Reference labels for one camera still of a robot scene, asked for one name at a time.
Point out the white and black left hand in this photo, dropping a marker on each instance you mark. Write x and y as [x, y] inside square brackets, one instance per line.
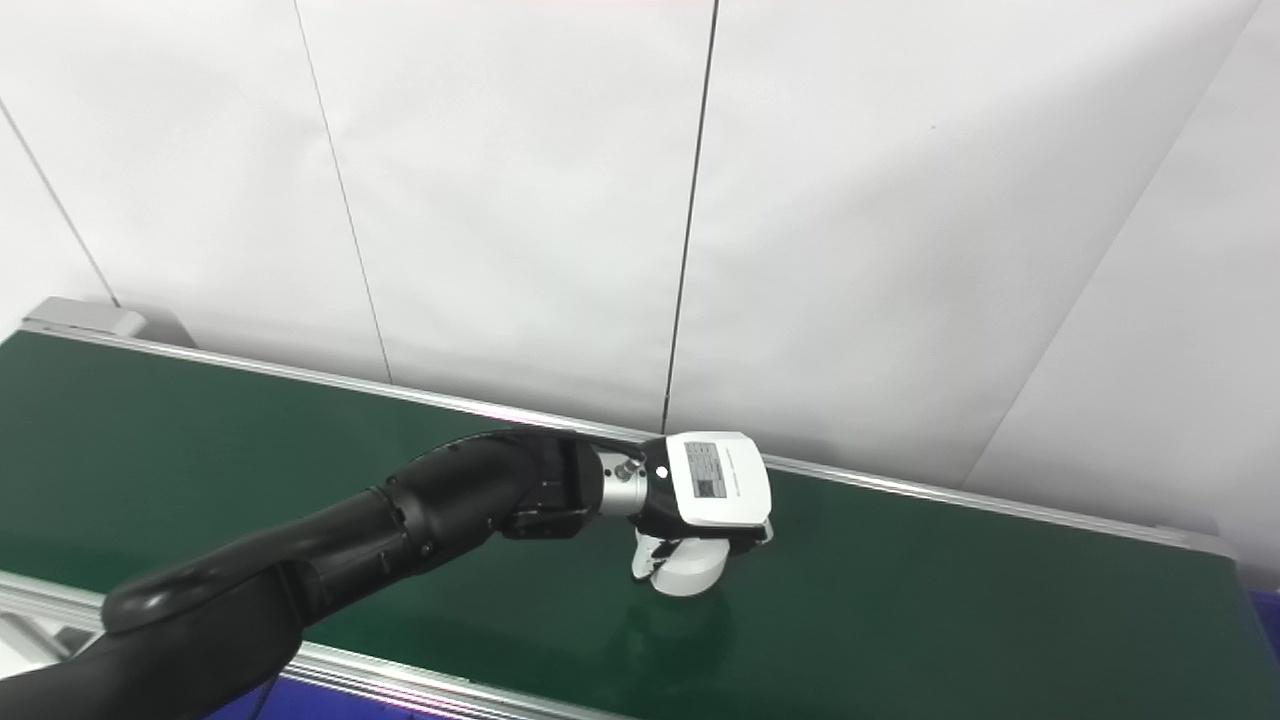
[720, 480]

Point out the white cylindrical plastic part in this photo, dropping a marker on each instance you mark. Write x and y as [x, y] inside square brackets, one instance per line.
[695, 570]

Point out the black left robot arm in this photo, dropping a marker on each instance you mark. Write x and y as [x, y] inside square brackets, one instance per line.
[350, 550]

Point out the blue plastic bin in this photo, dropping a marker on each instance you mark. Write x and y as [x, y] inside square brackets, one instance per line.
[320, 705]
[1265, 625]

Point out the grey conveyor motor box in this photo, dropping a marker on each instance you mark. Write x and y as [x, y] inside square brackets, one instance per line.
[80, 315]

